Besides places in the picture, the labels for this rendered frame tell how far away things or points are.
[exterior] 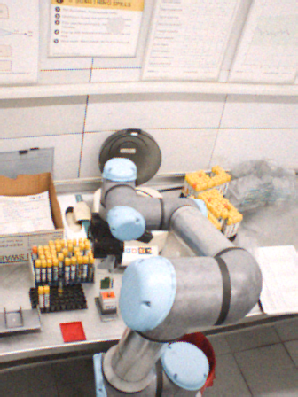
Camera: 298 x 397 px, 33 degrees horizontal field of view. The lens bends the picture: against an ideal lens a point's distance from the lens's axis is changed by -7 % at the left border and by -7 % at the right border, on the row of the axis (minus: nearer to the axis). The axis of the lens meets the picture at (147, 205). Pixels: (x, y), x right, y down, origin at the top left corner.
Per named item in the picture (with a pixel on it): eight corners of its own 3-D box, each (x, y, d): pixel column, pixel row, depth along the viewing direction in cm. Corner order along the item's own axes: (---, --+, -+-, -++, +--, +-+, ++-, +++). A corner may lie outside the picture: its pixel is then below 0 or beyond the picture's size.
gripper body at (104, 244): (86, 240, 141) (90, 206, 133) (117, 237, 144) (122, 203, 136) (92, 261, 136) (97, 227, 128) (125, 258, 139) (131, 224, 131)
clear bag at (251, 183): (232, 216, 202) (245, 179, 189) (207, 189, 212) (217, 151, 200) (278, 201, 214) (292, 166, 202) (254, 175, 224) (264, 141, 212)
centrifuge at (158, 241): (96, 268, 172) (98, 243, 164) (90, 207, 193) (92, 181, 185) (168, 269, 176) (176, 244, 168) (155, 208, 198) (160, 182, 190)
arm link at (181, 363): (202, 407, 120) (219, 380, 111) (149, 411, 117) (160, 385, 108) (192, 362, 129) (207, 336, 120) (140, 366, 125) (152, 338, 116)
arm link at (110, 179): (105, 177, 118) (102, 154, 124) (100, 214, 125) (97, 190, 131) (141, 177, 120) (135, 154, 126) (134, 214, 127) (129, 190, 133)
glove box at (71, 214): (64, 260, 172) (65, 240, 166) (52, 211, 189) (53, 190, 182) (100, 257, 176) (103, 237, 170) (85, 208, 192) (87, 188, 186)
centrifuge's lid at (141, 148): (102, 129, 173) (101, 120, 180) (95, 193, 187) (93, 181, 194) (167, 133, 178) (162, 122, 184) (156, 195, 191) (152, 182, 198)
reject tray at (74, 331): (64, 342, 147) (64, 341, 147) (59, 324, 152) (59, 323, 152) (86, 339, 150) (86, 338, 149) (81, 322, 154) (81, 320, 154)
